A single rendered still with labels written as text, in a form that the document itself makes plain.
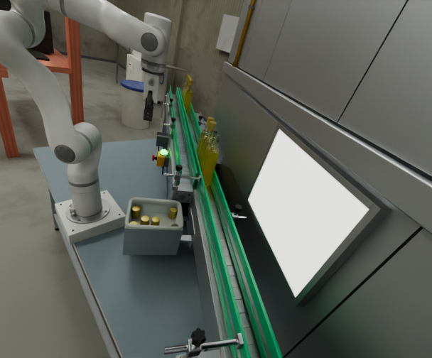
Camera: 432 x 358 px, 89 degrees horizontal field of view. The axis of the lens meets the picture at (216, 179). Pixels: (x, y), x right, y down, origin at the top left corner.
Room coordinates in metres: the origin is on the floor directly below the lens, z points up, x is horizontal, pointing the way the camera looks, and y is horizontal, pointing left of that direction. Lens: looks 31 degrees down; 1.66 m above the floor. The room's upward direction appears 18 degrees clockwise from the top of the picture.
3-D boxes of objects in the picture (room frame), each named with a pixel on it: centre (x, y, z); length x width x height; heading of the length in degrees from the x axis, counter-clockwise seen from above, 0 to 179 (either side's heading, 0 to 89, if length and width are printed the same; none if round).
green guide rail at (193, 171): (1.69, 0.41, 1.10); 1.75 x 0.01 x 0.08; 21
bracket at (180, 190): (0.83, 0.13, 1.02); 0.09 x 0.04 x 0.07; 111
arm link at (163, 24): (0.81, 0.33, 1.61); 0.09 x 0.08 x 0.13; 13
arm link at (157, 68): (0.81, 0.33, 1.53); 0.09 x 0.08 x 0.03; 21
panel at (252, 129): (0.78, -0.15, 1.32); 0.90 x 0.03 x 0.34; 21
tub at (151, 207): (0.68, 0.20, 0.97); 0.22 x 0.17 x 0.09; 111
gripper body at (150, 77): (0.81, 0.33, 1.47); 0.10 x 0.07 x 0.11; 21
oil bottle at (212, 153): (0.94, 0.06, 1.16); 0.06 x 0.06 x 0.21; 20
